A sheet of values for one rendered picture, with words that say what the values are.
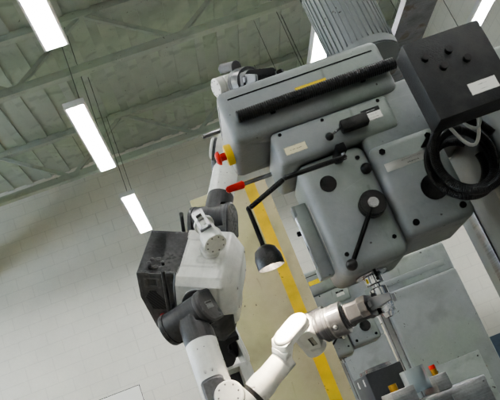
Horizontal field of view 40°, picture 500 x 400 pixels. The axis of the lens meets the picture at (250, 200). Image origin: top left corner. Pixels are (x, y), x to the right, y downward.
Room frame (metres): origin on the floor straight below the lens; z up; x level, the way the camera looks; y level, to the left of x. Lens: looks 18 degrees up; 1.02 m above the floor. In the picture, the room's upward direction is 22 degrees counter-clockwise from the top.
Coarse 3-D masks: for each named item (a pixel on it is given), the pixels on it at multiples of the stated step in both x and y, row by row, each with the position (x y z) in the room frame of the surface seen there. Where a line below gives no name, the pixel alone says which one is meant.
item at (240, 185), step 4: (260, 176) 1.89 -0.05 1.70; (264, 176) 1.89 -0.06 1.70; (268, 176) 1.90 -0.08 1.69; (248, 180) 1.89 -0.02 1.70; (252, 180) 1.89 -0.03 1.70; (256, 180) 1.89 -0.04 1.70; (232, 184) 1.88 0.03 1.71; (236, 184) 1.88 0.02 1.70; (240, 184) 1.88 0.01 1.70; (244, 184) 1.89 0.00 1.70; (228, 188) 1.88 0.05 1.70; (232, 188) 1.88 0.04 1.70; (236, 188) 1.88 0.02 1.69; (240, 188) 1.89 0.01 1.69; (228, 192) 1.89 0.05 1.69
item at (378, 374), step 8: (376, 368) 2.26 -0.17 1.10; (384, 368) 2.24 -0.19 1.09; (392, 368) 2.25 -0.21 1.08; (400, 368) 2.25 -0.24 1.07; (360, 376) 2.39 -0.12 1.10; (368, 376) 2.23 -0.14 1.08; (376, 376) 2.24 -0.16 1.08; (384, 376) 2.24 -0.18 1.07; (392, 376) 2.24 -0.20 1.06; (360, 384) 2.36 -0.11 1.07; (368, 384) 2.24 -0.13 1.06; (376, 384) 2.24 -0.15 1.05; (384, 384) 2.24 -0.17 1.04; (400, 384) 2.25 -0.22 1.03; (360, 392) 2.41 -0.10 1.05; (368, 392) 2.29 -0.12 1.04; (376, 392) 2.23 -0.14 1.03; (384, 392) 2.24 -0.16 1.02
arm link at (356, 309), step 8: (360, 296) 1.78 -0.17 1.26; (368, 296) 1.83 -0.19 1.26; (336, 304) 1.83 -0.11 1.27; (344, 304) 1.81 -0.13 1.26; (352, 304) 1.80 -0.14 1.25; (360, 304) 1.77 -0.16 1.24; (328, 312) 1.82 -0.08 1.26; (336, 312) 1.81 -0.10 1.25; (344, 312) 1.82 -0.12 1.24; (352, 312) 1.80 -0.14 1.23; (360, 312) 1.78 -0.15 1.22; (368, 312) 1.78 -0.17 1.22; (376, 312) 1.84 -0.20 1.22; (328, 320) 1.82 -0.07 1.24; (336, 320) 1.81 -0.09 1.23; (344, 320) 1.82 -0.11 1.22; (352, 320) 1.80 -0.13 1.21; (360, 320) 1.83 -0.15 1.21; (336, 328) 1.82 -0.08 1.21; (344, 328) 1.82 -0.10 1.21; (352, 328) 1.88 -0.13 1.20; (336, 336) 1.84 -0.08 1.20; (344, 336) 1.86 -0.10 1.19
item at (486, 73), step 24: (408, 48) 1.47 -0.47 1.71; (432, 48) 1.48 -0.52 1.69; (456, 48) 1.48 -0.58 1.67; (480, 48) 1.49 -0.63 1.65; (408, 72) 1.51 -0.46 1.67; (432, 72) 1.47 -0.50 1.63; (456, 72) 1.48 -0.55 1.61; (480, 72) 1.49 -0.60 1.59; (432, 96) 1.47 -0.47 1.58; (456, 96) 1.48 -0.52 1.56; (480, 96) 1.48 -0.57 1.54; (432, 120) 1.51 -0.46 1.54; (456, 120) 1.51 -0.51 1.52
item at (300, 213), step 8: (296, 208) 1.78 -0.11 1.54; (304, 208) 1.78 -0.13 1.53; (296, 216) 1.78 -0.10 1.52; (304, 216) 1.78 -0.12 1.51; (304, 224) 1.78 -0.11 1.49; (312, 224) 1.78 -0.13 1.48; (304, 232) 1.78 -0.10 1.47; (312, 232) 1.78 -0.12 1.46; (304, 240) 1.80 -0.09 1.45; (312, 240) 1.78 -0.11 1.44; (320, 240) 1.79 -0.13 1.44; (312, 248) 1.78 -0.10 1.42; (320, 248) 1.78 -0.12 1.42; (312, 256) 1.79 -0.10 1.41; (320, 256) 1.78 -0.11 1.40; (320, 264) 1.78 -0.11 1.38; (328, 264) 1.78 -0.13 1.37; (320, 272) 1.78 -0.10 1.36; (328, 272) 1.78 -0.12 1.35; (320, 280) 1.81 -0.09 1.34
